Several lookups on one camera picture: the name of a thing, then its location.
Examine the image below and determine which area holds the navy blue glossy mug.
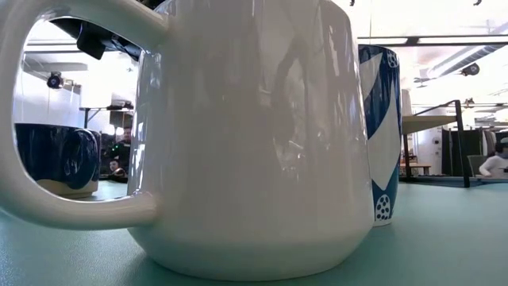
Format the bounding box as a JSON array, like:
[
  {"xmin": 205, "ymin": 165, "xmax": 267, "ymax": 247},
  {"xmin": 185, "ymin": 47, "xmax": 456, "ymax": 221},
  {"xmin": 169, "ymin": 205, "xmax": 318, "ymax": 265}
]
[{"xmin": 13, "ymin": 122, "xmax": 102, "ymax": 200}]

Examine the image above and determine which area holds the wooden shelf black metal frame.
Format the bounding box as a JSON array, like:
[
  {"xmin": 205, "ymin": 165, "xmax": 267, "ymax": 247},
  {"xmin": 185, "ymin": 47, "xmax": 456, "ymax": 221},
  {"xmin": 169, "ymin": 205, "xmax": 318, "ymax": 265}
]
[{"xmin": 400, "ymin": 99, "xmax": 471, "ymax": 188}]

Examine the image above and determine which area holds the blue white patterned mug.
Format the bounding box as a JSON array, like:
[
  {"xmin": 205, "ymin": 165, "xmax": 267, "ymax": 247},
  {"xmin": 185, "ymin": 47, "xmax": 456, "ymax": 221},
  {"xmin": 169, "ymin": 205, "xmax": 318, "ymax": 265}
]
[{"xmin": 358, "ymin": 44, "xmax": 402, "ymax": 228}]

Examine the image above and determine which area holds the black background table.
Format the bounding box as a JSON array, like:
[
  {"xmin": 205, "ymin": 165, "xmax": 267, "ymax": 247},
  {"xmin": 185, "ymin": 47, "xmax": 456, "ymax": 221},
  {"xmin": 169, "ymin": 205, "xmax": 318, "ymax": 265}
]
[{"xmin": 78, "ymin": 103, "xmax": 135, "ymax": 129}]

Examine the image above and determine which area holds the white mug olive interior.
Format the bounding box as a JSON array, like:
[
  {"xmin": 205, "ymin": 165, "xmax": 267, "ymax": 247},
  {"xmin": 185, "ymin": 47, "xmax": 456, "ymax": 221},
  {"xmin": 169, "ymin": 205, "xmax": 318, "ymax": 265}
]
[{"xmin": 0, "ymin": 0, "xmax": 376, "ymax": 282}]

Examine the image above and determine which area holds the black curtain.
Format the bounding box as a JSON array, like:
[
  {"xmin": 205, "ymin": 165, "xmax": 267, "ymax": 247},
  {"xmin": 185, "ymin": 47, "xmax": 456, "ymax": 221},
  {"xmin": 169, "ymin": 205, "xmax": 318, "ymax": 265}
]
[{"xmin": 441, "ymin": 127, "xmax": 497, "ymax": 176}]

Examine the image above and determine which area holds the person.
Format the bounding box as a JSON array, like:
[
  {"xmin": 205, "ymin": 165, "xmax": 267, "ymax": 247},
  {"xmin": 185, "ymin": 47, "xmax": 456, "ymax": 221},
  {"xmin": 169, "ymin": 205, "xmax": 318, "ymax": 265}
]
[
  {"xmin": 479, "ymin": 141, "xmax": 508, "ymax": 179},
  {"xmin": 107, "ymin": 158, "xmax": 129, "ymax": 184},
  {"xmin": 117, "ymin": 126, "xmax": 134, "ymax": 160}
]

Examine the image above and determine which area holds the grey office chair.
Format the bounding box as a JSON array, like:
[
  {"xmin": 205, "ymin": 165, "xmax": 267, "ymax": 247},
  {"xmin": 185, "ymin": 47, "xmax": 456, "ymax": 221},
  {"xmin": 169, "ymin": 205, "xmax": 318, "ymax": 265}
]
[{"xmin": 467, "ymin": 154, "xmax": 490, "ymax": 178}]

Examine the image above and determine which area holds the green table mat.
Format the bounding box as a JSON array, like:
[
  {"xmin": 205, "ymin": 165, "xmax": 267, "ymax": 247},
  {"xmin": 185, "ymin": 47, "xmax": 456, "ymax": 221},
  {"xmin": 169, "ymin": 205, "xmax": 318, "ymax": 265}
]
[{"xmin": 0, "ymin": 180, "xmax": 508, "ymax": 286}]

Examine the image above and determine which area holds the black ceiling spotlight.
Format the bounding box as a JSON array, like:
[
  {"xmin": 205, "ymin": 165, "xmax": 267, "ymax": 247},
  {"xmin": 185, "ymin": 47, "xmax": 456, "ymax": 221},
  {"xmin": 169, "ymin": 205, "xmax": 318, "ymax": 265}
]
[
  {"xmin": 460, "ymin": 62, "xmax": 481, "ymax": 77},
  {"xmin": 46, "ymin": 71, "xmax": 64, "ymax": 91}
]

